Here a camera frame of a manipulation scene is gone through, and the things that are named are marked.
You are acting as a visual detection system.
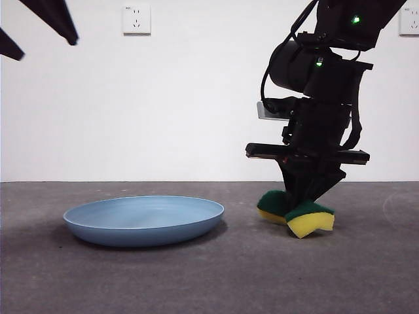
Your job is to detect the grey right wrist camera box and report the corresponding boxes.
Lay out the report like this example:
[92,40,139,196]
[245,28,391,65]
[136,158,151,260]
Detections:
[257,101,292,120]

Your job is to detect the yellow sponge with green pad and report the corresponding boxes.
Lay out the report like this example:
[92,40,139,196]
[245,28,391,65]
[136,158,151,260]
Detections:
[257,190,336,239]

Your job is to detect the white wall socket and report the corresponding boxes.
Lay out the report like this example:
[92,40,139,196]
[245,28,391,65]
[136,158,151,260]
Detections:
[123,5,152,36]
[399,6,419,36]

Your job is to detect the blue round plate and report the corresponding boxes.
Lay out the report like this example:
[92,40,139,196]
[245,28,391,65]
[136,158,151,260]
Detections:
[62,195,226,247]

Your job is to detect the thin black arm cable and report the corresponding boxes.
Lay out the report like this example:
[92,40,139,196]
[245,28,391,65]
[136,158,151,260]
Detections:
[260,0,319,104]

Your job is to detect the thick black wrist cable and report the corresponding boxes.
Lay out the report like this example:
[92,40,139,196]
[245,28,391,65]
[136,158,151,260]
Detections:
[340,106,363,151]

